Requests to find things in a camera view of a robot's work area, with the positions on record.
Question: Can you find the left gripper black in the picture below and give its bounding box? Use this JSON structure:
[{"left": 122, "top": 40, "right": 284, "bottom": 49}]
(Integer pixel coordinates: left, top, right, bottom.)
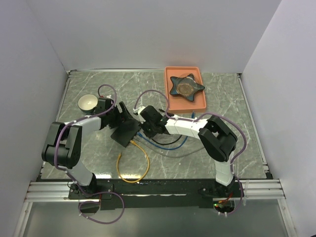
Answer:
[{"left": 107, "top": 102, "right": 133, "bottom": 129}]

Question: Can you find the black network switch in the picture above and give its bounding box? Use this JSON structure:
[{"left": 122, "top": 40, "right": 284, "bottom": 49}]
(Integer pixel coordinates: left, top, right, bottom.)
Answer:
[{"left": 111, "top": 119, "right": 141, "bottom": 148}]

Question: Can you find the blue ethernet cable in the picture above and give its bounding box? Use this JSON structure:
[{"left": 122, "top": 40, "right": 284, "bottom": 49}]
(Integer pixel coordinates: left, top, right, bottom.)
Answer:
[{"left": 137, "top": 111, "right": 196, "bottom": 151}]

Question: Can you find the yellow ethernet cable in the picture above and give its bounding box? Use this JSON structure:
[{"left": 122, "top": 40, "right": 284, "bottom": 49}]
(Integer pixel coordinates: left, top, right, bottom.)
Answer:
[{"left": 116, "top": 140, "right": 151, "bottom": 184}]

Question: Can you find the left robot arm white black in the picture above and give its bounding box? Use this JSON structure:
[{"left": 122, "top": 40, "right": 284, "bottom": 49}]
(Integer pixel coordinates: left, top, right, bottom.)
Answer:
[{"left": 41, "top": 97, "right": 140, "bottom": 198}]

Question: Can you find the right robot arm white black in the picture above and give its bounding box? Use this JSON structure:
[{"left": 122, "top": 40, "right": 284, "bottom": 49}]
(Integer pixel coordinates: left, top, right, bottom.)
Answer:
[{"left": 133, "top": 106, "right": 237, "bottom": 197}]

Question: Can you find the white ceramic bowl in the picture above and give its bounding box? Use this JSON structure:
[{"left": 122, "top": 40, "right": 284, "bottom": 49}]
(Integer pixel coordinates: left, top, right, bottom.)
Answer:
[{"left": 77, "top": 94, "right": 98, "bottom": 115}]

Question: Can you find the dark blue star dish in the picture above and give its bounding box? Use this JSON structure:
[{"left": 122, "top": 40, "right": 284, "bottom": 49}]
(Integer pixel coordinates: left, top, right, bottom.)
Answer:
[{"left": 169, "top": 74, "right": 205, "bottom": 102}]

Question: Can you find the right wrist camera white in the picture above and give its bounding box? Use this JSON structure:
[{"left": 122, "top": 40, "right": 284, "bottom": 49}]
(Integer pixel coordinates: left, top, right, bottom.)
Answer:
[{"left": 133, "top": 106, "right": 146, "bottom": 123}]

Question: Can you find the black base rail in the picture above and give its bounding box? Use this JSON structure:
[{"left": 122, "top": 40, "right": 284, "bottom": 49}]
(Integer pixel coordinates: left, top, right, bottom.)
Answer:
[{"left": 68, "top": 179, "right": 244, "bottom": 210}]

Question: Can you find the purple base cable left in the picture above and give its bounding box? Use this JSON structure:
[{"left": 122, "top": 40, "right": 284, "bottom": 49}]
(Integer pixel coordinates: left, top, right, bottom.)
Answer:
[{"left": 78, "top": 192, "right": 125, "bottom": 225}]

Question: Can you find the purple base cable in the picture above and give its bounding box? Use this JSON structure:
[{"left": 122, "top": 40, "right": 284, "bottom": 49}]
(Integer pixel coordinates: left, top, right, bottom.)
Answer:
[
  {"left": 218, "top": 190, "right": 247, "bottom": 218},
  {"left": 78, "top": 192, "right": 125, "bottom": 225}
]

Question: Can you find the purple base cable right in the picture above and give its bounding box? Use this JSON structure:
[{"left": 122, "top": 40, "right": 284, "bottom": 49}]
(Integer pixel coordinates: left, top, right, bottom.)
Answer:
[{"left": 218, "top": 190, "right": 247, "bottom": 218}]

